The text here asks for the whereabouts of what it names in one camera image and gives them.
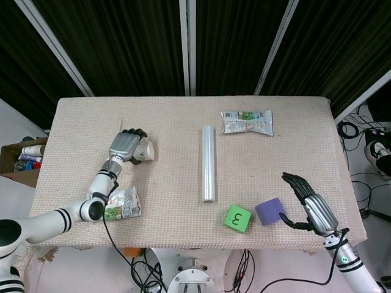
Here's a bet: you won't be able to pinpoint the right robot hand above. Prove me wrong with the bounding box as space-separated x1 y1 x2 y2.
279 172 340 237

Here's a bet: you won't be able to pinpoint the cardboard box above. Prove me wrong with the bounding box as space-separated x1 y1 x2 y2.
0 137 49 189

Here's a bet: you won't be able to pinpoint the black cables under table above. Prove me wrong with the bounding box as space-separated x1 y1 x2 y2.
130 248 168 293

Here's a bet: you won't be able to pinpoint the beige woven tablecloth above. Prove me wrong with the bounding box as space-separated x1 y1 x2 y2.
23 96 367 252

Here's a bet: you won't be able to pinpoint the crumpled green snack packet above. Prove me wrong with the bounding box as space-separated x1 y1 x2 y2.
103 184 143 220

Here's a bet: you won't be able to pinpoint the white bottle in box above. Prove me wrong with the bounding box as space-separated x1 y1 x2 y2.
21 144 46 156

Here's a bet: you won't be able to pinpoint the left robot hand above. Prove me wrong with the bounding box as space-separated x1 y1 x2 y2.
108 128 148 165

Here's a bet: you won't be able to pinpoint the robot base column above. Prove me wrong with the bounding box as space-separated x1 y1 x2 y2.
167 256 215 293

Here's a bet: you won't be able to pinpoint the white paper cup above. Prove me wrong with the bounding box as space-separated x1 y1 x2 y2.
134 139 156 162

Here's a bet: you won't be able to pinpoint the white and black sneaker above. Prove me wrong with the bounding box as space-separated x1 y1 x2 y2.
365 140 391 181

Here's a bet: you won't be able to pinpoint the black floor cables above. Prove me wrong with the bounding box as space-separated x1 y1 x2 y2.
335 102 391 220

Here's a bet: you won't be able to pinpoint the purple foam block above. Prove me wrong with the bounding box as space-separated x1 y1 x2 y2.
254 197 287 227

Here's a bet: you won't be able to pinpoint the flat printed snack packet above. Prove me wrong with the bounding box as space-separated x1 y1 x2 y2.
220 109 274 137

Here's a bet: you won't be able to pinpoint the clear plastic film roll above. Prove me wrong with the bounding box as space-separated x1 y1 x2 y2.
200 125 218 204

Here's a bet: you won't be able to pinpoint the green cube with number three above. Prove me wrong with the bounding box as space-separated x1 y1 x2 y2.
222 204 253 235

